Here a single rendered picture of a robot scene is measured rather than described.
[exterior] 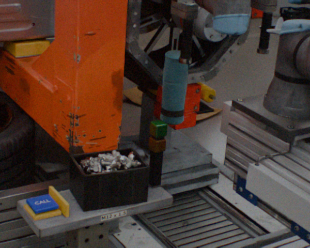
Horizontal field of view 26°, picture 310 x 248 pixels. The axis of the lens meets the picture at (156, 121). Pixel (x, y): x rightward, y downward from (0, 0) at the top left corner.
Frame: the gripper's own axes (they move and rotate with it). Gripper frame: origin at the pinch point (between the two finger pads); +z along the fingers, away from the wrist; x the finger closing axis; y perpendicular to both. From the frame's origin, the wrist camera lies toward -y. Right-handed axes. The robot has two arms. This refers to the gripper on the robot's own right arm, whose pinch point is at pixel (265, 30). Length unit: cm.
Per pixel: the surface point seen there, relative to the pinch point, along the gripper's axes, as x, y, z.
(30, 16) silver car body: -42, 0, 72
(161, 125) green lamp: 25, -17, 58
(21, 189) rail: -1, -44, 92
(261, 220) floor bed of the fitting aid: 8, -75, -4
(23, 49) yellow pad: -42, -12, 75
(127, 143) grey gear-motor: -15, -42, 46
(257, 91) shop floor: -127, -83, -115
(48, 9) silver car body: -42, 2, 65
